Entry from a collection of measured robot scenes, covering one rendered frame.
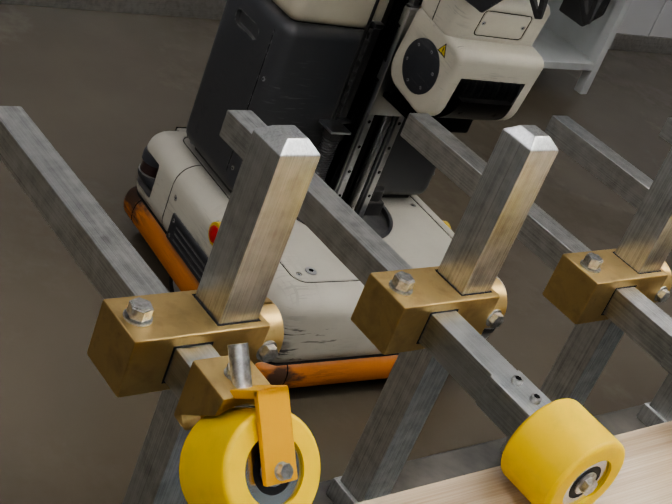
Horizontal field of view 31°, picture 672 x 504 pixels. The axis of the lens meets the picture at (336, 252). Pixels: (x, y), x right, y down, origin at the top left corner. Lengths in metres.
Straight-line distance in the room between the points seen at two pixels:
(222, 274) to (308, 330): 1.48
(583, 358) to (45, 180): 0.58
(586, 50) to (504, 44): 2.73
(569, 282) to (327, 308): 1.20
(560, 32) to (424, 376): 4.10
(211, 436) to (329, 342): 1.61
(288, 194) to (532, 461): 0.27
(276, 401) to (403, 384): 0.32
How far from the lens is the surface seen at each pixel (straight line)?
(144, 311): 0.84
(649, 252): 1.21
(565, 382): 1.29
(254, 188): 0.82
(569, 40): 5.09
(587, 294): 1.17
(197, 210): 2.52
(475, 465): 1.32
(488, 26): 2.26
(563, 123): 1.55
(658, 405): 1.54
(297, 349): 2.36
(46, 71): 3.50
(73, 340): 2.46
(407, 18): 2.36
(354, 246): 1.07
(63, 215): 0.97
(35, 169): 1.01
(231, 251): 0.85
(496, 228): 1.00
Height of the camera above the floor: 1.45
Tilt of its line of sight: 28 degrees down
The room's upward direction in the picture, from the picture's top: 22 degrees clockwise
